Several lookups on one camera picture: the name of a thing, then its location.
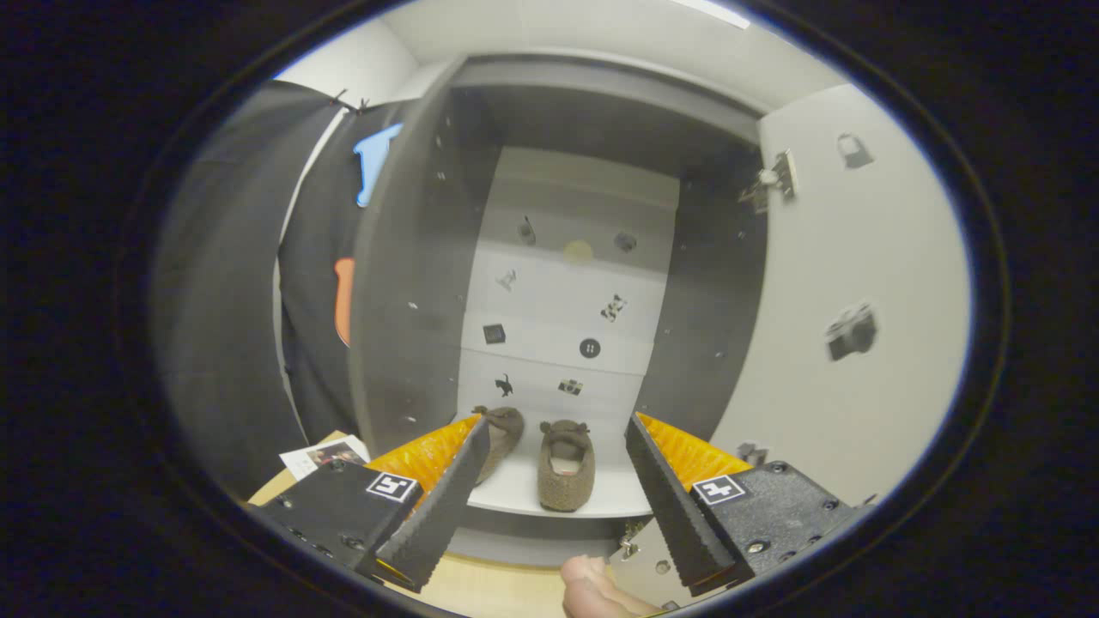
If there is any black backdrop cloth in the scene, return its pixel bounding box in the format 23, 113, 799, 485
153, 80, 404, 499

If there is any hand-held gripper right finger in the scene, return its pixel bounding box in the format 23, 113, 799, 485
624, 412, 877, 598

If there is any brown fuzzy slipper shoe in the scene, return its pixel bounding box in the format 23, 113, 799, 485
471, 405, 525, 486
538, 419, 597, 513

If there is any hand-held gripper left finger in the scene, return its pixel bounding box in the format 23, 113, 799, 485
247, 415, 491, 595

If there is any grey shoe cabinet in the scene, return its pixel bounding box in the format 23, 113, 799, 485
348, 51, 769, 569

